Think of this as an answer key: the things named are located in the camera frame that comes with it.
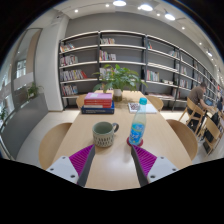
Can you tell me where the seated person brown shirt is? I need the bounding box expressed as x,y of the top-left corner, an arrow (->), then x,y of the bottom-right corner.
188,82 -> 207,129

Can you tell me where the round red coaster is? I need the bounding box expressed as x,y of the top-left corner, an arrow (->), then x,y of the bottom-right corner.
126,137 -> 143,147

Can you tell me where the black backpack on chair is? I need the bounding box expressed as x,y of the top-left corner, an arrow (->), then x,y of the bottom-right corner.
205,113 -> 220,142

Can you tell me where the wooden chair near left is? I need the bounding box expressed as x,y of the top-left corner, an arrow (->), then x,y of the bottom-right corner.
39,122 -> 71,170

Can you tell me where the pink top book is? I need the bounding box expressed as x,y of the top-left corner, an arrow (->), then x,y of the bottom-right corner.
85,92 -> 112,100

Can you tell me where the green potted plant on table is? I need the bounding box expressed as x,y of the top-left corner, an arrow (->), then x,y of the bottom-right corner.
93,64 -> 145,102

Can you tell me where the wooden slatted chair under person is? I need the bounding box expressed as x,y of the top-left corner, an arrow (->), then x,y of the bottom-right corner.
180,99 -> 205,133

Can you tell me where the red middle book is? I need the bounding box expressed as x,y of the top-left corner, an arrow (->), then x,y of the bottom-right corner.
84,99 -> 112,108

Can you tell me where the open white magazine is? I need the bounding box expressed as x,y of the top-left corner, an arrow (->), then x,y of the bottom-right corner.
128,103 -> 157,114

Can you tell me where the large grey bookshelf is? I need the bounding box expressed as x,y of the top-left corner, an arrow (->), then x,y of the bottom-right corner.
58,30 -> 221,109

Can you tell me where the wooden chair far left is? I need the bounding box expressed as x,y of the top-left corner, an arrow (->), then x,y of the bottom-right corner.
76,94 -> 87,109

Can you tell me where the dark blue bottom book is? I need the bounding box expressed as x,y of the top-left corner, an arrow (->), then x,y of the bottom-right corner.
81,101 -> 115,114

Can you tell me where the long wooden table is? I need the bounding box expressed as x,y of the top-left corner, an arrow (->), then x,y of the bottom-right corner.
54,91 -> 192,190

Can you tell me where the wooden slatted chair foreground right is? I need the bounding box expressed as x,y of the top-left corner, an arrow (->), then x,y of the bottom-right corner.
199,118 -> 221,155

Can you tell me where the clear bottle with blue cap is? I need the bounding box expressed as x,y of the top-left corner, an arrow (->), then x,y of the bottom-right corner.
129,98 -> 147,145

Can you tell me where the wooden chair near right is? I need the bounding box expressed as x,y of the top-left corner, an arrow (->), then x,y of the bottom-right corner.
167,119 -> 198,160

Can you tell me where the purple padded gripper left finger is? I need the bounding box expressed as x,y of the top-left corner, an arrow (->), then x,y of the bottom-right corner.
47,145 -> 95,187

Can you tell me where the wooden chair far right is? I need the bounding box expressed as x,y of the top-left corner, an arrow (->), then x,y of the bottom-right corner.
147,95 -> 164,111

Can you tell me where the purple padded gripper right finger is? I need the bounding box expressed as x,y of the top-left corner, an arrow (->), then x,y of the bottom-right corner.
131,145 -> 178,187

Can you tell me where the green patterned ceramic mug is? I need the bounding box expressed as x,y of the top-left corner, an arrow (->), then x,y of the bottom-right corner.
92,121 -> 119,148

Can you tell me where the small plant on left ledge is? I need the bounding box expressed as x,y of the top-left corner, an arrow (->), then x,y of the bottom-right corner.
27,83 -> 42,99

